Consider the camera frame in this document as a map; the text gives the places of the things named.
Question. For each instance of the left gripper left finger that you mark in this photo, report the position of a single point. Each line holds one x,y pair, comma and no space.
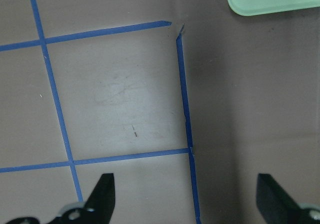
100,205

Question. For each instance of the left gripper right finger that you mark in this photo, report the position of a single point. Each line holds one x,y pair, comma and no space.
275,205

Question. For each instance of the brown paper table cover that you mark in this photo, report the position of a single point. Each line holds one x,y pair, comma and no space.
185,101

